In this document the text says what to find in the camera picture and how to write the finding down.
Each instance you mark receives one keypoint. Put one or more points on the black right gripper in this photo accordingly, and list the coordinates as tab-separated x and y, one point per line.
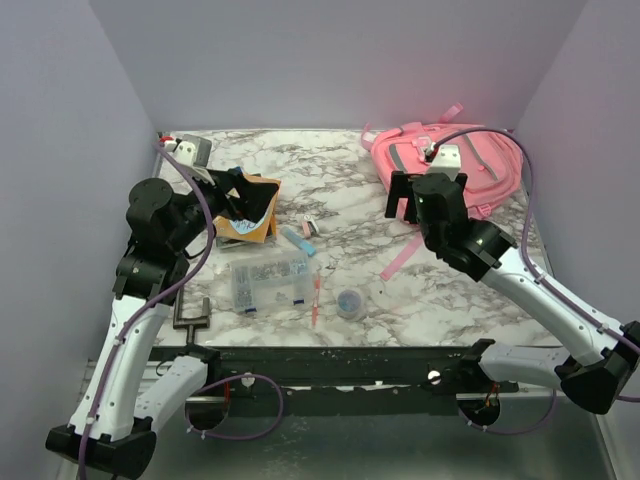
401	186

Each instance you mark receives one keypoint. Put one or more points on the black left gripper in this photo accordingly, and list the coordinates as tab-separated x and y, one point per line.
253	198

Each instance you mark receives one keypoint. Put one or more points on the pink white mini stapler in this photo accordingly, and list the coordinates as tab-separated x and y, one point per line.
309	226

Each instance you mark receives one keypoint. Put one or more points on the pink student backpack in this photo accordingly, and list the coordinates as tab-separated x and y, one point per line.
493	164

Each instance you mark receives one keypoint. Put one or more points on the pink red pen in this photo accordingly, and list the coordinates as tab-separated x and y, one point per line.
315	304

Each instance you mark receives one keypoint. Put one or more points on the clear jar of paper clips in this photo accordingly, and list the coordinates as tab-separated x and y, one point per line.
349	304

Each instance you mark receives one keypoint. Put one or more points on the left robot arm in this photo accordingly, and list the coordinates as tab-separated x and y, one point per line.
115	427

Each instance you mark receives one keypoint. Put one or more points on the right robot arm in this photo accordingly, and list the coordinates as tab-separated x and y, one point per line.
597	354

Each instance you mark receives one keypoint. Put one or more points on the orange paperback book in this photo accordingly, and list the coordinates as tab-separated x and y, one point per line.
244	230

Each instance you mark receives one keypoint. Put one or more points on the light blue eraser stick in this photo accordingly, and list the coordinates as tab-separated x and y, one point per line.
298	241

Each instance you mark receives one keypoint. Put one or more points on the clear plastic screw organizer box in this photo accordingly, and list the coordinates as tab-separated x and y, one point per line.
275	280

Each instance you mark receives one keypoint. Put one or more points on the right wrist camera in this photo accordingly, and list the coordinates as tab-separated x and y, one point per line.
445	159

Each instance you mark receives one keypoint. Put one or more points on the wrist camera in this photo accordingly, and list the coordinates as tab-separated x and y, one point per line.
193	151
445	159

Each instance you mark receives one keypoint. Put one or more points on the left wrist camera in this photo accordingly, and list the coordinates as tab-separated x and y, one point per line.
193	151

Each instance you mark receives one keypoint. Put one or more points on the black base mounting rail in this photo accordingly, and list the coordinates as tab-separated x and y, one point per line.
345	381

